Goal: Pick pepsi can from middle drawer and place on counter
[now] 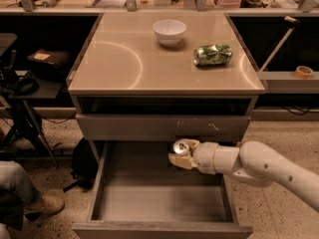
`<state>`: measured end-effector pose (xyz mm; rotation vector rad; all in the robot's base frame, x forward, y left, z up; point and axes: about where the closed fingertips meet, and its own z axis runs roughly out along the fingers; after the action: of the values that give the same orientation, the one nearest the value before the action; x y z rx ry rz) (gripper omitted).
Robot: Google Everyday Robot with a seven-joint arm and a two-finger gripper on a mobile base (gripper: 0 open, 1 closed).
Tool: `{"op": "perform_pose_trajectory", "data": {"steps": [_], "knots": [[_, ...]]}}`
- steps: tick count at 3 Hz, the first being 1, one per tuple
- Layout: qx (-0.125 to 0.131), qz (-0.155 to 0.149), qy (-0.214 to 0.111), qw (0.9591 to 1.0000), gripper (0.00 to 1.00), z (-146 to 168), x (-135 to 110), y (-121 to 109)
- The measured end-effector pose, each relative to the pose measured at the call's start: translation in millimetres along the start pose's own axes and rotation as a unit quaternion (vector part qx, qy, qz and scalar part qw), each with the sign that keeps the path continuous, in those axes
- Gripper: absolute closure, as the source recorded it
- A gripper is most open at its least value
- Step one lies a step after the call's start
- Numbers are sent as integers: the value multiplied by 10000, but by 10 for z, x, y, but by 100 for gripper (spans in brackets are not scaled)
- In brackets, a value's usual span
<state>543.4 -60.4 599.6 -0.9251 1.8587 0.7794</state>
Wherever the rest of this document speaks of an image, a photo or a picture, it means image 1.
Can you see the black bag on shelf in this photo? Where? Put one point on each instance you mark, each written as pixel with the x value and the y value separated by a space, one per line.
pixel 52 66

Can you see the person's tan shoe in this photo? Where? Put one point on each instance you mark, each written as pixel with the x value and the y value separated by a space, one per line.
pixel 45 204

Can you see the closed grey top drawer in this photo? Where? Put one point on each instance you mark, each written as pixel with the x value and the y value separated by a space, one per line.
pixel 163 128

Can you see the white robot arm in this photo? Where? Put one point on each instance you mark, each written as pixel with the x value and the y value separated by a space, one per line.
pixel 254 163

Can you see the person's grey trouser leg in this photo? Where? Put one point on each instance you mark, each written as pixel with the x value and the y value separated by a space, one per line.
pixel 15 179

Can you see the roll of masking tape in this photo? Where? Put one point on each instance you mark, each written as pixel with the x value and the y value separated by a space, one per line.
pixel 303 72

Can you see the crushed green soda can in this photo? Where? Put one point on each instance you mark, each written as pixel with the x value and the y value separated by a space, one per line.
pixel 211 55

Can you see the grey side shelf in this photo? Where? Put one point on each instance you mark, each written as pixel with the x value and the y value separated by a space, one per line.
pixel 288 83

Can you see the open grey middle drawer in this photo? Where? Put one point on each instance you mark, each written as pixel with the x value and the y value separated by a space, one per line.
pixel 138 194

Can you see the grey drawer cabinet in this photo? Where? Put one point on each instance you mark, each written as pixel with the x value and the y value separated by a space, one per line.
pixel 126 71

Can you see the black headphones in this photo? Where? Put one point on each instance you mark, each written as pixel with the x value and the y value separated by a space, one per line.
pixel 25 85

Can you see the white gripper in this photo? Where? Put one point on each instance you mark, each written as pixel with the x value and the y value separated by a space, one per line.
pixel 203 156

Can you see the blue pepsi can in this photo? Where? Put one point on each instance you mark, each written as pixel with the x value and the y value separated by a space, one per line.
pixel 181 147

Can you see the white ceramic bowl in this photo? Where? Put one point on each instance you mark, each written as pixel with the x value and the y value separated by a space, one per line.
pixel 169 32

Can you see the black backpack on floor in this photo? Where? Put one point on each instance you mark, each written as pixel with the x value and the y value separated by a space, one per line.
pixel 84 166

